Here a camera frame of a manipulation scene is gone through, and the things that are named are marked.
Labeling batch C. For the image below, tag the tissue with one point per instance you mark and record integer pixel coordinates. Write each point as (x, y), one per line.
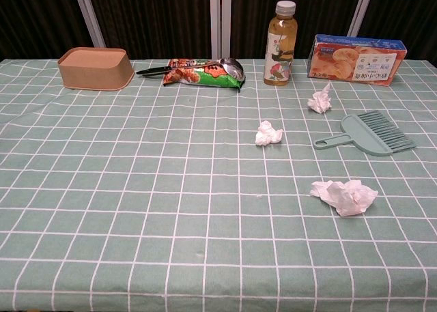
(320, 102)
(267, 134)

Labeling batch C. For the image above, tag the green plastic hand brush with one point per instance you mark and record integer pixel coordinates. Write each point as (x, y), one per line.
(358, 134)

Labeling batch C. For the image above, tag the white paper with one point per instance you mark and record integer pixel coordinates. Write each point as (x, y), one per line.
(345, 196)

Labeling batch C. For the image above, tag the orange and green snack bag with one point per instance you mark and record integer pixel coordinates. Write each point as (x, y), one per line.
(194, 77)

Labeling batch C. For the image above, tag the green checkered tablecloth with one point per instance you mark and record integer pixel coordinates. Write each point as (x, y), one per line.
(143, 189)

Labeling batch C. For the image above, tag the yellow tea bottle white cap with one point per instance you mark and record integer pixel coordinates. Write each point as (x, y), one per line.
(280, 52)

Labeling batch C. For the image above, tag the dark corrugated partition panel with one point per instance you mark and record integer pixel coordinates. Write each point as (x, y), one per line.
(406, 15)
(37, 18)
(153, 18)
(317, 4)

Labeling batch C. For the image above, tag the orange plastic container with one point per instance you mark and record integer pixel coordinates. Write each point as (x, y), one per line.
(94, 73)

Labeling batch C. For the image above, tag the orange and blue carton box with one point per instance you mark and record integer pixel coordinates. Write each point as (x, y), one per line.
(355, 63)

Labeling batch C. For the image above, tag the white double partition post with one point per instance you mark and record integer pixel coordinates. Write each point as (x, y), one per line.
(220, 18)

